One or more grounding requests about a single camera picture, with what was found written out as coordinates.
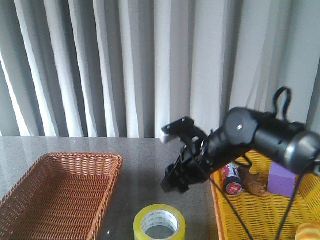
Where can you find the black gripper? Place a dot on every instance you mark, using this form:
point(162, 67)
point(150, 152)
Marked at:
point(187, 171)

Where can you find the yellow packing tape roll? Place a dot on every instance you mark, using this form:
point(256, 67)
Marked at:
point(159, 222)

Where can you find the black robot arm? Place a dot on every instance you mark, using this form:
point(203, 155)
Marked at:
point(287, 143)

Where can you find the small red blue can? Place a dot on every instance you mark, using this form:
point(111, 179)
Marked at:
point(231, 181)

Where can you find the brown toy animal figure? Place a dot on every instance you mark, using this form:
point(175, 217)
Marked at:
point(250, 182)

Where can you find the yellow plastic basket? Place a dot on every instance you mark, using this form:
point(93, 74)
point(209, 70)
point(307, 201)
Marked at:
point(262, 215)

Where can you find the purple foam cube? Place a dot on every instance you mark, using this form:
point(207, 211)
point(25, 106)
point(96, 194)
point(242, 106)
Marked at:
point(281, 181)

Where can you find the brown wicker basket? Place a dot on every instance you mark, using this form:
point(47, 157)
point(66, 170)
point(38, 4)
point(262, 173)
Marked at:
point(63, 196)

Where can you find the yellow bread toy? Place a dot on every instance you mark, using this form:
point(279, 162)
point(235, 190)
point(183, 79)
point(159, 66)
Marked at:
point(308, 231)

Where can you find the grey pleated curtain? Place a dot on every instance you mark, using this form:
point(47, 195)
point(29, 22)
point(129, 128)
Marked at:
point(126, 68)

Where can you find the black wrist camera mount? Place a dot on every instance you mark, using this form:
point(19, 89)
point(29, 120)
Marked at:
point(184, 129)

